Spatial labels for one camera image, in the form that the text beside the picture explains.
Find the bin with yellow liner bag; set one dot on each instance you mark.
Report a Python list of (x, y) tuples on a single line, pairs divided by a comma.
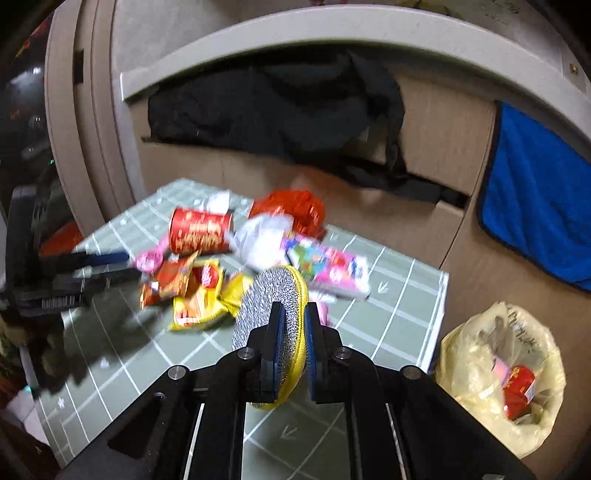
[(466, 360)]

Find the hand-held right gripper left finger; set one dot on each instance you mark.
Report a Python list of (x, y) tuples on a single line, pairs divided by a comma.
[(277, 337)]

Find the red plastic bag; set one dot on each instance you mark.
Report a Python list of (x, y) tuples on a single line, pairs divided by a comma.
[(295, 210)]

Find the pink cartoon tissue packet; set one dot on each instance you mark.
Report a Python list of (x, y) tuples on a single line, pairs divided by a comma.
[(337, 270)]

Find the orange snack packet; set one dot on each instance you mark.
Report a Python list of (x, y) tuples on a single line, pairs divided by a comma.
[(168, 284)]

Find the green checked tablecloth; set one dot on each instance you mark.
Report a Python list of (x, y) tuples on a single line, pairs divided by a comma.
[(392, 295)]

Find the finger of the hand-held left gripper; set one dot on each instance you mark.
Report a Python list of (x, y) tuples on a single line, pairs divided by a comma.
[(104, 259), (111, 282)]

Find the white crumpled plastic bag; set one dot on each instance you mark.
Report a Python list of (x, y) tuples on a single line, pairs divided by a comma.
[(263, 240)]

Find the small pink round wrapper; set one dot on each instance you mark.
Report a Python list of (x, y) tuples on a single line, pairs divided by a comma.
[(147, 262)]

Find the red can with gold print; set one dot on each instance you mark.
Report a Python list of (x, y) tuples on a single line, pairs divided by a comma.
[(198, 230)]

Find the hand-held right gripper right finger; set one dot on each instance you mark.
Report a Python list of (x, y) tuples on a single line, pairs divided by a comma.
[(313, 341)]

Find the red crumpled packet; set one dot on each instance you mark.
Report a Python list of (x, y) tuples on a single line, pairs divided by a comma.
[(519, 390)]

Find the blue towel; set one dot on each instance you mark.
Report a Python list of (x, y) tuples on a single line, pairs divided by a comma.
[(540, 194)]

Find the cardboard box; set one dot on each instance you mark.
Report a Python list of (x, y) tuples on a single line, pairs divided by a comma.
[(438, 147)]

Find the yellow snack packet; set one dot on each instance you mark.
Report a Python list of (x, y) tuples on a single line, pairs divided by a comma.
[(198, 304)]

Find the white crumpled tissue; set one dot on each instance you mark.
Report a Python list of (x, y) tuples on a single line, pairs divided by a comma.
[(218, 199)]

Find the black cloth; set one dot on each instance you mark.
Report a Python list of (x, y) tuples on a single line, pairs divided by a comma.
[(277, 115)]

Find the silver scouring pad yellow rim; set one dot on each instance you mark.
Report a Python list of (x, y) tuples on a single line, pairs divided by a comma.
[(270, 295)]

